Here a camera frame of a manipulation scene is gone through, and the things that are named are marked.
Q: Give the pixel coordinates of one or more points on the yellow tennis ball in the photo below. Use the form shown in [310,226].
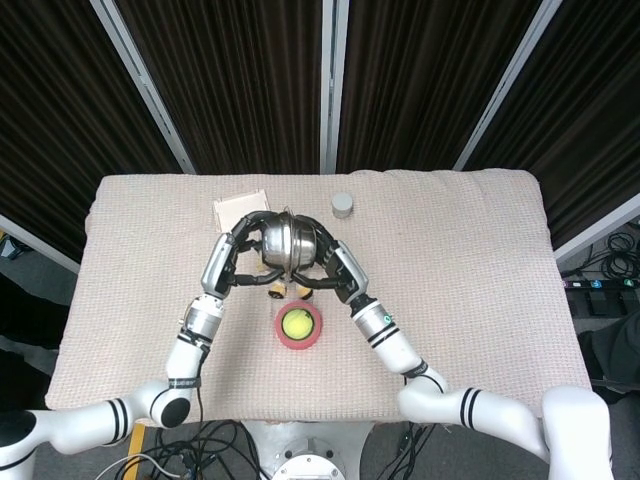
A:
[297,325]

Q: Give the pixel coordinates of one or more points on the red tape roll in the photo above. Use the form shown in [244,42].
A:
[300,346]

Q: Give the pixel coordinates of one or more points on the yellow floor tape strip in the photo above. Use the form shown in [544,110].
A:
[136,440]

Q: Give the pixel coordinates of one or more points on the black power strip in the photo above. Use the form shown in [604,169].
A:
[600,284]

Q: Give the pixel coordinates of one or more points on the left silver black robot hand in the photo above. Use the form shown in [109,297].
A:
[217,265]

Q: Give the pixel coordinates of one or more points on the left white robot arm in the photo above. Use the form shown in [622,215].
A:
[185,355]

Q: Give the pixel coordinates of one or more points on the white napkin holder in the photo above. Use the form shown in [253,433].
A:
[240,207]

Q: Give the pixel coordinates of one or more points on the grey aluminium partition post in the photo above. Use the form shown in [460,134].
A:
[332,85]
[600,230]
[40,242]
[505,85]
[145,95]

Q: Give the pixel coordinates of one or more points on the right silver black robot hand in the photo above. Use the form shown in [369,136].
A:
[350,270]

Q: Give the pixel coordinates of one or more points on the white robot torso base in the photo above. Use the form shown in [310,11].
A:
[305,450]

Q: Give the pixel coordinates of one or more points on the small grey lidded jar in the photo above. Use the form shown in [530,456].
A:
[342,205]

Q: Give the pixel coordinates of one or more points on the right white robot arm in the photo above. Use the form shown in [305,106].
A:
[390,345]

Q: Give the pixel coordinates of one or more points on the stainless steel bowl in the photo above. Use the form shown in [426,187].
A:
[275,245]
[302,245]

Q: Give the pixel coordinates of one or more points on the beige waffle tablecloth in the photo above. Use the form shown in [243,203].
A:
[450,300]

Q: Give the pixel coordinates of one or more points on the dark ribbed partition panel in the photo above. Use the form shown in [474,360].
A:
[590,100]
[425,75]
[60,100]
[235,75]

